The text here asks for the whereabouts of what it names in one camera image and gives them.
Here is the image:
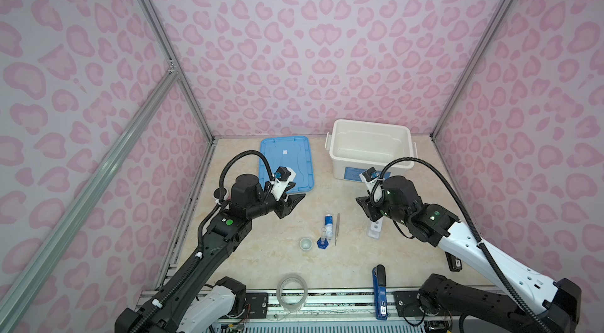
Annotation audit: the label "metal tweezers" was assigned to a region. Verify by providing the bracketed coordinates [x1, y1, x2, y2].
[333, 213, 341, 246]

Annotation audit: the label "blue base small vial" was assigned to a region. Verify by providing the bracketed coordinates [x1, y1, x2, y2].
[317, 227, 329, 250]

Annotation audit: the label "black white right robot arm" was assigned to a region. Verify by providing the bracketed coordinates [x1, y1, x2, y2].
[356, 157, 582, 332]

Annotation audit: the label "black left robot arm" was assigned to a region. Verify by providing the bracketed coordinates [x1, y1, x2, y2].
[114, 150, 304, 332]

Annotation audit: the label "white test tube rack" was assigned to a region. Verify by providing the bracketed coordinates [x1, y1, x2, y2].
[367, 219, 383, 240]

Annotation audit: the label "blue plastic box lid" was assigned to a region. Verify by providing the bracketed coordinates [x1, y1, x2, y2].
[260, 136, 315, 194]

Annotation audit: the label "white plastic storage box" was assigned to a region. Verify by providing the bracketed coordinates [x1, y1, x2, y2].
[325, 119, 418, 182]

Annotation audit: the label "blue black stapler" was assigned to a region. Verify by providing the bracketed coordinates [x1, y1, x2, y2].
[372, 265, 389, 320]

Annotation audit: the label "clear tape roll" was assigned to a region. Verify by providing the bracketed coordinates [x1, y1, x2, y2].
[276, 273, 308, 313]

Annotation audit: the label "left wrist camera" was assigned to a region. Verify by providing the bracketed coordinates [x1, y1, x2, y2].
[271, 166, 297, 201]

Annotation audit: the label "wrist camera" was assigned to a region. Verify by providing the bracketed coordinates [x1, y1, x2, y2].
[271, 166, 297, 201]
[360, 167, 381, 191]

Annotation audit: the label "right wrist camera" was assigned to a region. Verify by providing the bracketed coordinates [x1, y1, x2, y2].
[360, 167, 381, 191]

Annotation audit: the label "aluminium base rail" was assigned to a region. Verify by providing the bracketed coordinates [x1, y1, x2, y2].
[136, 285, 539, 333]

